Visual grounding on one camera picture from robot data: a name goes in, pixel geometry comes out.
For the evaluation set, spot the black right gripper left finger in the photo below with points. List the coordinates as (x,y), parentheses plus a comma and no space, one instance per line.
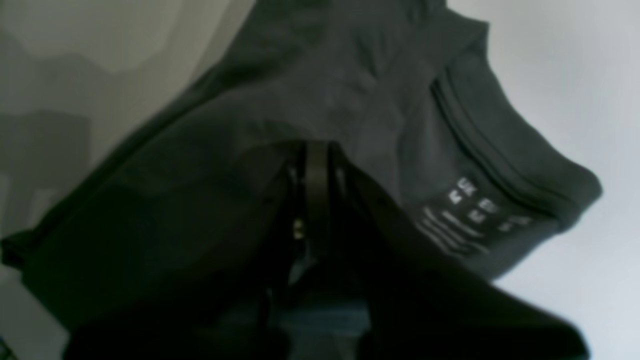
(222,309)

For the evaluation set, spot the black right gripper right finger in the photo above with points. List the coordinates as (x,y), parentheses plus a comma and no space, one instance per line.
(421,303)

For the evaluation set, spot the grey T-shirt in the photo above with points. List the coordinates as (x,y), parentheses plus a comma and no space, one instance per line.
(404,87)

